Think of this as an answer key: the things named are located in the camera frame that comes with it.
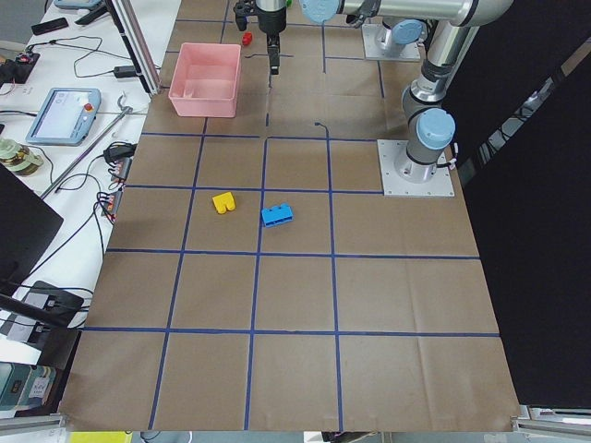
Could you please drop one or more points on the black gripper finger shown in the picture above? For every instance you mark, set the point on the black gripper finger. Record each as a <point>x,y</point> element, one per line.
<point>274,52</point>

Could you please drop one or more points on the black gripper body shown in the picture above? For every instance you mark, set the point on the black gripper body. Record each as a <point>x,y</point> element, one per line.
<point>271,19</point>

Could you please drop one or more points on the yellow toy block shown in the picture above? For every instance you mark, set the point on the yellow toy block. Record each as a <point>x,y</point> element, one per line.
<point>224,202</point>

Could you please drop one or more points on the blue toy block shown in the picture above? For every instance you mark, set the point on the blue toy block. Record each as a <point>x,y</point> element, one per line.
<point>276,215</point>

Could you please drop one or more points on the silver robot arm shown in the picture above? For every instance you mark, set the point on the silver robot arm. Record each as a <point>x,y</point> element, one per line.
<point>431,130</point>
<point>322,11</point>

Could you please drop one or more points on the pink plastic box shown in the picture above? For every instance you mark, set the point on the pink plastic box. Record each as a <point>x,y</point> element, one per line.
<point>206,80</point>

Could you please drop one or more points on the red toy block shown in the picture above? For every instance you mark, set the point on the red toy block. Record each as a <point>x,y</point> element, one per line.
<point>247,38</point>

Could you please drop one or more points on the black power adapter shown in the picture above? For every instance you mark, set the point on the black power adapter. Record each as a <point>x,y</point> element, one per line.
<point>124,72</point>

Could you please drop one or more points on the blue teach pendant tablet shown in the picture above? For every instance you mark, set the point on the blue teach pendant tablet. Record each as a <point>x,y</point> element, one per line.
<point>66,117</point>

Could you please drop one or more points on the black phone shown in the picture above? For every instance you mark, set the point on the black phone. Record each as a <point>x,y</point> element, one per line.
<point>49,26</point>

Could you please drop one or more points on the long metal rod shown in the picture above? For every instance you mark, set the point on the long metal rod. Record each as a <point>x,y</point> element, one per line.
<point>124,111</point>

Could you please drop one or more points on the black monitor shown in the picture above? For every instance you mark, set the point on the black monitor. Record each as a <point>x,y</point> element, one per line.
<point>28,227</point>

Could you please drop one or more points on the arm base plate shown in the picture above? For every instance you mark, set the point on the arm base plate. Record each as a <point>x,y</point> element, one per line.
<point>403,178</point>
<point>392,43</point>

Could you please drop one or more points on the aluminium frame post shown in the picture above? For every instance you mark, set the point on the aluminium frame post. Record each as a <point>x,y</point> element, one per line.
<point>127,24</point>

